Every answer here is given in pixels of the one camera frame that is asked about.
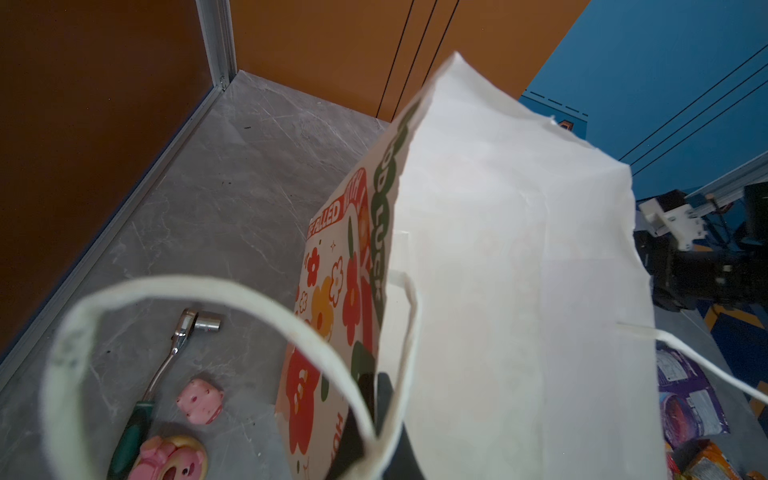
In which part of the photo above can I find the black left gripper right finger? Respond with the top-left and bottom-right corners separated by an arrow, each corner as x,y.
380,373 -> 425,480

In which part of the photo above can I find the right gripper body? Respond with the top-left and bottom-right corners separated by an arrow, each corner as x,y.
633,189 -> 745,312

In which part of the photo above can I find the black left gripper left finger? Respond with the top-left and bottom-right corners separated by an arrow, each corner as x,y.
326,373 -> 384,479

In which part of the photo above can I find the white paper bag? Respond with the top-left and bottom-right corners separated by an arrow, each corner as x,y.
38,51 -> 768,480

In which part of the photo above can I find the purple snack packet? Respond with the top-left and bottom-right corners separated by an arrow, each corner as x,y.
656,342 -> 731,448

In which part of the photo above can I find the small pink block toy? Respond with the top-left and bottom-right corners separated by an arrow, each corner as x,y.
176,378 -> 224,425

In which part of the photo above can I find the pink pig toy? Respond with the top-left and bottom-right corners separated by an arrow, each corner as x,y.
128,435 -> 209,480

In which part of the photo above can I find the red yellow snack packet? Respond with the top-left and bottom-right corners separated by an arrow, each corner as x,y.
667,440 -> 742,480

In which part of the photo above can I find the green handled ratchet wrench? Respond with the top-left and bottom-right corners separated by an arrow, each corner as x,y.
106,309 -> 223,480

